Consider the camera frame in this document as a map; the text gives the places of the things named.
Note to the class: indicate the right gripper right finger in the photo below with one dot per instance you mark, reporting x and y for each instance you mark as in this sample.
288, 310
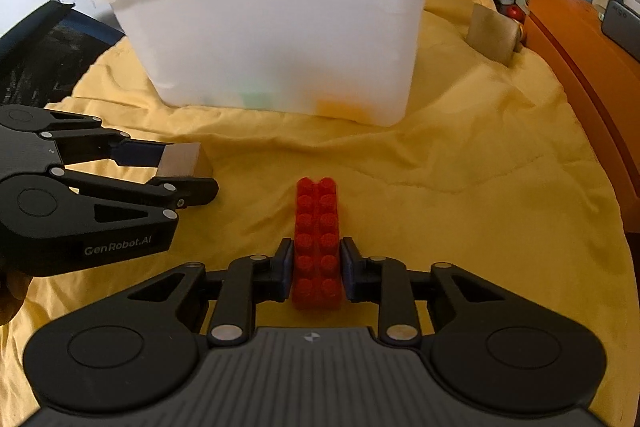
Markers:
386, 283

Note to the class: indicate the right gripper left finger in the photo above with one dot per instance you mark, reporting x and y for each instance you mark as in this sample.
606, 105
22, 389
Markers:
238, 290

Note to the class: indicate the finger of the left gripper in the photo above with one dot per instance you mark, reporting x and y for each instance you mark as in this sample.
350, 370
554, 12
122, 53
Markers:
173, 193
75, 147

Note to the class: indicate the wooden cube block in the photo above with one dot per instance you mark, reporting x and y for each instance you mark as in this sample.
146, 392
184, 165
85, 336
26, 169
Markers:
184, 160

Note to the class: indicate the long red building block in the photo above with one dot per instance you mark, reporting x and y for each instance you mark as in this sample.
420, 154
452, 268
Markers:
317, 283

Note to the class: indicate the yellow cloth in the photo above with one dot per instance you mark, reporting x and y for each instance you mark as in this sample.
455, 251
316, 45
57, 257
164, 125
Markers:
489, 170

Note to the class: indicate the translucent white plastic bin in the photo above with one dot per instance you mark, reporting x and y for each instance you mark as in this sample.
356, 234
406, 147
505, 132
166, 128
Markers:
350, 59

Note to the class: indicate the orange box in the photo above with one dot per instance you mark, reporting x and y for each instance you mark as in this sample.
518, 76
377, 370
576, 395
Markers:
601, 82

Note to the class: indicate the grey power bank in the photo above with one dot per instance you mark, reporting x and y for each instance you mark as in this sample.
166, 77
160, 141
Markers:
621, 25

